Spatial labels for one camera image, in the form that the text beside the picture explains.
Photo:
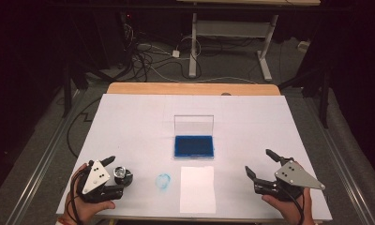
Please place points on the large white board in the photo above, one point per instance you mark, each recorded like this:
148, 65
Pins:
138, 131

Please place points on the white metal desk frame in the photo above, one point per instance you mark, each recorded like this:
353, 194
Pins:
193, 47

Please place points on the black stamp with crystal knob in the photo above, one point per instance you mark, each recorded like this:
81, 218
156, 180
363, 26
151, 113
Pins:
123, 176

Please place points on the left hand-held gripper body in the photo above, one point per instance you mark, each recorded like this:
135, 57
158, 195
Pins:
95, 176

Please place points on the white power strip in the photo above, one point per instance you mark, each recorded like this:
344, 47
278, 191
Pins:
303, 46

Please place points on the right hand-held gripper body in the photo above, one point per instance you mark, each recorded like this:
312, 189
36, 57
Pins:
293, 178

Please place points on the small white power adapter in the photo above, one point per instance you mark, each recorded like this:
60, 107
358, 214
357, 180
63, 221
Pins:
176, 53

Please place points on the white paper sheet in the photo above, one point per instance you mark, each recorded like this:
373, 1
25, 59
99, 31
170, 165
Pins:
197, 189

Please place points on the person's right hand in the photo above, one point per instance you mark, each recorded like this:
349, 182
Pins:
293, 212

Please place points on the person's left hand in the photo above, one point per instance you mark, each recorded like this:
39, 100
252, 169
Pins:
88, 209

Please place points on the aluminium floor rail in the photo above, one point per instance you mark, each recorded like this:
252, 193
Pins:
342, 168
42, 162

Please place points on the black metal stand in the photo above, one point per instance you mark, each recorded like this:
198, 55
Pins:
67, 93
324, 97

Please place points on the wooden table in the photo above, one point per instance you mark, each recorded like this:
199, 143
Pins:
192, 88

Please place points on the blue ink pad case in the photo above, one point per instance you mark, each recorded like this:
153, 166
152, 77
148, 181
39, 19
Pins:
194, 146

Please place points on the black round stamp cap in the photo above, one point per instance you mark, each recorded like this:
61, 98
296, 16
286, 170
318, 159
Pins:
124, 182

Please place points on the red wristband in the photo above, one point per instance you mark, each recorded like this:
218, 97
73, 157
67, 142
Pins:
62, 221

